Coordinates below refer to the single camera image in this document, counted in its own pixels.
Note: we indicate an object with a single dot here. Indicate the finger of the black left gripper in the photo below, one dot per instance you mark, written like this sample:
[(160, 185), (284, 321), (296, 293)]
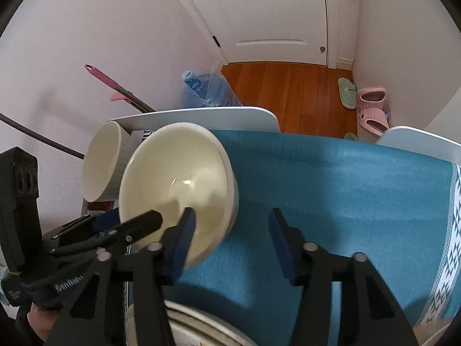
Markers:
[(124, 234), (86, 227)]

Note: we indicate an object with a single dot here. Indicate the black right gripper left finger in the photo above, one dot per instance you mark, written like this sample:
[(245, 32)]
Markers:
[(94, 313)]

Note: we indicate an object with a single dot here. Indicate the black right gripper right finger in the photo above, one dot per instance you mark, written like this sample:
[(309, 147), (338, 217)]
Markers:
[(344, 299)]

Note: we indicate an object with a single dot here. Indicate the large cream bowl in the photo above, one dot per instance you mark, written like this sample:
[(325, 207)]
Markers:
[(182, 165)]

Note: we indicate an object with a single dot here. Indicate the person's left hand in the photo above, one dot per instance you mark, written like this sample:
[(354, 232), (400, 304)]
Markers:
[(42, 321)]

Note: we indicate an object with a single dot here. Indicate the small white ribbed bowl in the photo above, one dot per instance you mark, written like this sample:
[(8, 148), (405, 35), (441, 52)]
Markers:
[(105, 162)]

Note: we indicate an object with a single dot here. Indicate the yellow patterned plate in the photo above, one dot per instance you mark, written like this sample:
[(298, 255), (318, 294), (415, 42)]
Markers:
[(195, 327)]

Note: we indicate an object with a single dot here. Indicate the blue tablecloth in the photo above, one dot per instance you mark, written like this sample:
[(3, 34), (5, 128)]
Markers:
[(399, 208)]

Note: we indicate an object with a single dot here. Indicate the white chair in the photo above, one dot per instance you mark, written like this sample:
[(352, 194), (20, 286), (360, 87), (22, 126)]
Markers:
[(247, 118), (421, 142)]

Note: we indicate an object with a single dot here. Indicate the blue water jug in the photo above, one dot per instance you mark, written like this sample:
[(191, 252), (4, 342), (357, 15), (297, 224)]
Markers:
[(207, 90)]

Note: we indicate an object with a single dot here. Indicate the pink slipper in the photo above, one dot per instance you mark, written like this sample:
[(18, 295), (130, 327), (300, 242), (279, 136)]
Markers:
[(370, 98), (374, 121)]

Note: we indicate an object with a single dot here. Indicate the green slipper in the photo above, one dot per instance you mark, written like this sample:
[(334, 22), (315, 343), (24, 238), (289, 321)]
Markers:
[(347, 93)]

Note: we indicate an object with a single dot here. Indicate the white door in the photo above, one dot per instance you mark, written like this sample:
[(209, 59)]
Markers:
[(294, 31)]

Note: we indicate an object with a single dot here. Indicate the pink handled mop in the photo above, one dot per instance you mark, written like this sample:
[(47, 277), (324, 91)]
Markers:
[(121, 94)]

